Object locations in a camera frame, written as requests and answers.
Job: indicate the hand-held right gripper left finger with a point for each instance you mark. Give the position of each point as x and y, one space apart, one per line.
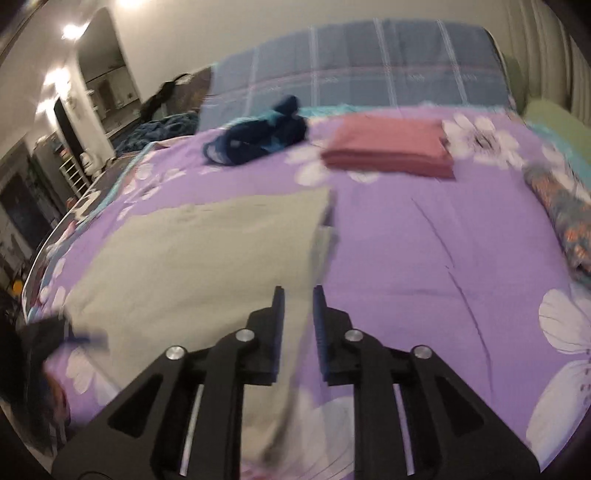
278 337

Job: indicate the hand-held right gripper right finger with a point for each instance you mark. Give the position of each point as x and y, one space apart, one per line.
318 337

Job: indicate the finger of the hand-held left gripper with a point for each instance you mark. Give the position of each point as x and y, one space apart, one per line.
46 332

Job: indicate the grey long-sleeve shirt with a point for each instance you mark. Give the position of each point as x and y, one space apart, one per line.
184 258

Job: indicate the purple floral duvet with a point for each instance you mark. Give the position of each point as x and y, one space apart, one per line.
415 240

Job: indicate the white cat figurine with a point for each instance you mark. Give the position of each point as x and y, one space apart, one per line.
85 161

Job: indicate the navy star-print garment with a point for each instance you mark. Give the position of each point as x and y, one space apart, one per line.
258 136

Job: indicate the pink folded garment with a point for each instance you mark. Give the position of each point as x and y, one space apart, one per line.
388 143

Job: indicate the teal fuzzy blanket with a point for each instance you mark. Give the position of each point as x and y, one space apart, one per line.
157 129

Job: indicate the dark floral pillow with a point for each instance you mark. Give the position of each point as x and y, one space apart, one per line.
198 92

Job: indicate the black garment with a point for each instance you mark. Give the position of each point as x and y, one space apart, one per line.
159 99

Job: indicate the floral patterned folded garment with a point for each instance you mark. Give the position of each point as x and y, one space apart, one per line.
563 217

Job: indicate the blue plaid pillow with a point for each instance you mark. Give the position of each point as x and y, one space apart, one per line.
351 60

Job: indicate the green cushion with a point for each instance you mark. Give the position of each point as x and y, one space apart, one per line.
515 78

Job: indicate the green pillow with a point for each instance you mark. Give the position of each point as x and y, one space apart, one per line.
558 117

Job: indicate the beige curtain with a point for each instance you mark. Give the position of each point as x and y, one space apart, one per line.
545 37

